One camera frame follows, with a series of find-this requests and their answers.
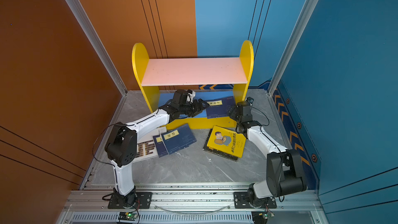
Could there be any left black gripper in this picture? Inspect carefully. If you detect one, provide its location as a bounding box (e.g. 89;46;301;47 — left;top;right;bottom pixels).
179;99;210;117

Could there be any navy book front yellow label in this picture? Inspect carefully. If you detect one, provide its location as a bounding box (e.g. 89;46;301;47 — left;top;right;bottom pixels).
206;96;236;119

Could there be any navy book yellow label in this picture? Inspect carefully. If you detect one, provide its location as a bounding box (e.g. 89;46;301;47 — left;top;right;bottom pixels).
206;96;236;119
153;134;169;157
161;124;197;155

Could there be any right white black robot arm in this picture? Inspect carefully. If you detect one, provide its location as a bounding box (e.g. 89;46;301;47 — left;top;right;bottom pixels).
229;97;307;208

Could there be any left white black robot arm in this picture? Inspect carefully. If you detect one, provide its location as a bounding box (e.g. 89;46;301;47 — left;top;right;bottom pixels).
105;90;210;208

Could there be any yellow cartoon cover book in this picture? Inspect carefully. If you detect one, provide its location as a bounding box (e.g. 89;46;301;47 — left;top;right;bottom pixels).
206;126;246;158

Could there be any dark book under yellow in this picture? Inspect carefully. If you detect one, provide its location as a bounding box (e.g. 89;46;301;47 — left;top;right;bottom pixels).
203;129;238;162

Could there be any navy book bottom yellow label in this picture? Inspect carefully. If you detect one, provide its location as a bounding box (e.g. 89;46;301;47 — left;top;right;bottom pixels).
153;134;169;157

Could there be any white brown patterned booklet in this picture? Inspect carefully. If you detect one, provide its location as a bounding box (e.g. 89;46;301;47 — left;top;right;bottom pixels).
132;127;167;163

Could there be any right small circuit board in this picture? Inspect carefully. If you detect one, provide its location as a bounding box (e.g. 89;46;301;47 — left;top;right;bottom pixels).
251;212;275;224

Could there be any left green circuit board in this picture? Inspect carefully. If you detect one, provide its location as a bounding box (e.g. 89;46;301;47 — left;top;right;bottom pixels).
117;212;140;224

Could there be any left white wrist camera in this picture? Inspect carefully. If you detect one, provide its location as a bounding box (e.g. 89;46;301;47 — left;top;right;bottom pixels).
187;90;196;102

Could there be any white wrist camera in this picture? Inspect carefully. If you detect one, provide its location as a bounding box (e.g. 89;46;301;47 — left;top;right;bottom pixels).
246;97;254;105
187;90;196;102

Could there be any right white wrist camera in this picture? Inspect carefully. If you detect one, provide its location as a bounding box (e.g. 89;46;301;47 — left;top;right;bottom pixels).
246;97;254;105

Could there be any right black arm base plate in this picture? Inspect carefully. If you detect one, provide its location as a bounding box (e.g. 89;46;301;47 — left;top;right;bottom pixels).
233;191;277;209

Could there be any aluminium rail frame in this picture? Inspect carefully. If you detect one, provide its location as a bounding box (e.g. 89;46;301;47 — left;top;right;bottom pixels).
57;183;328;224

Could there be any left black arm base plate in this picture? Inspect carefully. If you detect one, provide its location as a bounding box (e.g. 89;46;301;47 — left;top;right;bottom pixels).
108;191;152;210

